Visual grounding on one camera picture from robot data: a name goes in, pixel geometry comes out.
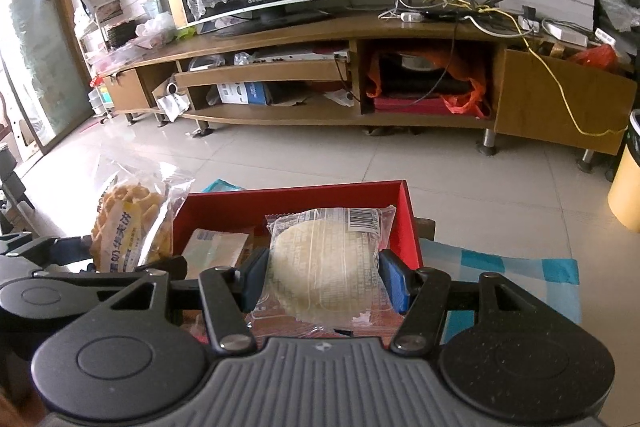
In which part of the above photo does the wooden TV stand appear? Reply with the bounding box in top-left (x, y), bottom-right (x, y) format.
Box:
top-left (104, 9), bottom-right (639, 170)

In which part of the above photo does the red cardboard box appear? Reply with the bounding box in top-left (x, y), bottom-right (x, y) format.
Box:
top-left (174, 181), bottom-right (422, 335)

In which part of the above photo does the orange plastic bag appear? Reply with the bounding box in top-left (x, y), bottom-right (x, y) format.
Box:
top-left (366, 48), bottom-right (491, 119)

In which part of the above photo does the beige sandwich bread packet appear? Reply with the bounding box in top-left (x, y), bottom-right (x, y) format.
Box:
top-left (182, 229), bottom-right (250, 280)

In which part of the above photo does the waffle snack bag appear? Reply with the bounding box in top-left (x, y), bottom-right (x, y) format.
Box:
top-left (89, 156), bottom-right (194, 273)

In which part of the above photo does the blue white box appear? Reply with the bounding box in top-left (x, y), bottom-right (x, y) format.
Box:
top-left (217, 82), bottom-right (272, 106)

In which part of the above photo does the blue white checkered tablecloth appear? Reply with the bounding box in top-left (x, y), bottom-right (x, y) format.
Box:
top-left (175, 180), bottom-right (582, 324)

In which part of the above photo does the yellow cable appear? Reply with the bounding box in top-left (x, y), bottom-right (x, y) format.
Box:
top-left (404, 0), bottom-right (629, 139)

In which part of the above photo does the white round cake packet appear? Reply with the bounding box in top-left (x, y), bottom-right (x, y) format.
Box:
top-left (247, 206), bottom-right (401, 340)

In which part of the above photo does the yellow trash bin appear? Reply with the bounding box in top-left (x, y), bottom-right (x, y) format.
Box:
top-left (608, 109), bottom-right (640, 233)

